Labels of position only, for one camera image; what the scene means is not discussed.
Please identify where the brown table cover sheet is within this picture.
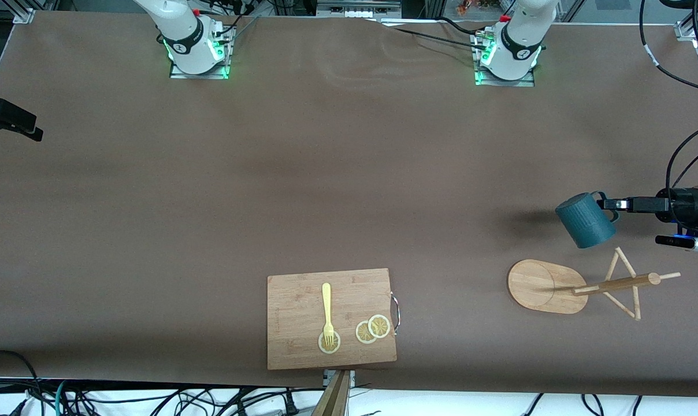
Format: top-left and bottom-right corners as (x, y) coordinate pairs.
(0, 9), (698, 399)

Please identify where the wooden cup rack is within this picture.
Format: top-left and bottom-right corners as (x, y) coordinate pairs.
(507, 247), (682, 321)

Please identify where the wooden cutting board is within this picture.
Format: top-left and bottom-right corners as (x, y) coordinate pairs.
(266, 268), (398, 370)

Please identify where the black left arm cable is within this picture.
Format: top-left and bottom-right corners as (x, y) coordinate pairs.
(638, 0), (698, 194)

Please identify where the black cable on table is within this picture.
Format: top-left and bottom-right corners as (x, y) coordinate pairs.
(378, 18), (491, 53)
(437, 16), (494, 36)

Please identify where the yellow plastic fork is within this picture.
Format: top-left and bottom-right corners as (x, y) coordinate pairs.
(321, 282), (336, 349)

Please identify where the teal floor cable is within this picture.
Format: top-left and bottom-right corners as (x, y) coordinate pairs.
(53, 378), (75, 416)

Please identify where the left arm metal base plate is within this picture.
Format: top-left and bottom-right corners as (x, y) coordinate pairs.
(473, 32), (536, 87)

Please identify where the teal ribbed cup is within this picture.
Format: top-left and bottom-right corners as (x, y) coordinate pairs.
(555, 192), (620, 250)

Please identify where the wooden camera post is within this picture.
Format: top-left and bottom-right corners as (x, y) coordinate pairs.
(311, 370), (351, 416)

